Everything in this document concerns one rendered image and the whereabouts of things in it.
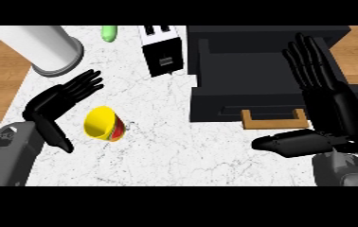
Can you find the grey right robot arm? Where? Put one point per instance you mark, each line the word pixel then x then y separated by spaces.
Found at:
pixel 336 170

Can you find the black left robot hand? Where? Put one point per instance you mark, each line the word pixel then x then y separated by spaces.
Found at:
pixel 50 103

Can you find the dark grey cabinet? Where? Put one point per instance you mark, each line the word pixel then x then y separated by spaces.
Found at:
pixel 269 35

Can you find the black and white toaster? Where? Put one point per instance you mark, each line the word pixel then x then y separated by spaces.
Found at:
pixel 160 51

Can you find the yellow and red cup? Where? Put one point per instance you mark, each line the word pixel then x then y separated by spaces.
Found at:
pixel 103 124

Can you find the green vegetable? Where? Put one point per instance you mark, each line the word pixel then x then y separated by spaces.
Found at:
pixel 109 33

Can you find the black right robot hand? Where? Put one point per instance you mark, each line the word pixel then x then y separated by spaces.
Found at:
pixel 328 111

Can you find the dark grey open drawer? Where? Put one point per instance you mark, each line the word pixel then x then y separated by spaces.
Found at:
pixel 247 89

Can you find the white cylindrical canister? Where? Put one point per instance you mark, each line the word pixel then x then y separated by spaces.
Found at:
pixel 43 48

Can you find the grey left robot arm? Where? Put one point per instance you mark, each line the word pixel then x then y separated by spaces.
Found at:
pixel 16 155

